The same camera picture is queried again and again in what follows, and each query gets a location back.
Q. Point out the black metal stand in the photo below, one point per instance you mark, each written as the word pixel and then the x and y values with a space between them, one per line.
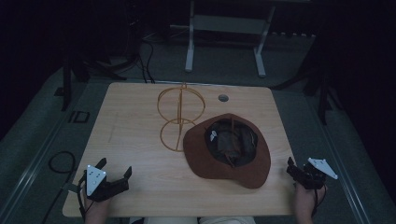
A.
pixel 66 84
pixel 323 99

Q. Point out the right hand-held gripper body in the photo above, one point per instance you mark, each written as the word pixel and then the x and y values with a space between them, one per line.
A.
pixel 314 174

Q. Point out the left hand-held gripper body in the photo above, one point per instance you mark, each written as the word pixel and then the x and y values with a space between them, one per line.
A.
pixel 93 182

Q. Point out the white metal desk frame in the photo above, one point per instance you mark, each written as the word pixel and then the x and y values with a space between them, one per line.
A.
pixel 229 24

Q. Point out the black rectangular floor frame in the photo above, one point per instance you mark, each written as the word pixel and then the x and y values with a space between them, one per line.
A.
pixel 74 117

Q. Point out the person's right hand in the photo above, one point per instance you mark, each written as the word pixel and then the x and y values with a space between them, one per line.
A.
pixel 306 199

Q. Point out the brown felt hat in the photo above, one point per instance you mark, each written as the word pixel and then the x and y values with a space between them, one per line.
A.
pixel 199 155

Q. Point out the person's left hand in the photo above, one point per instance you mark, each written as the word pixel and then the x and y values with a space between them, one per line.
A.
pixel 96 207

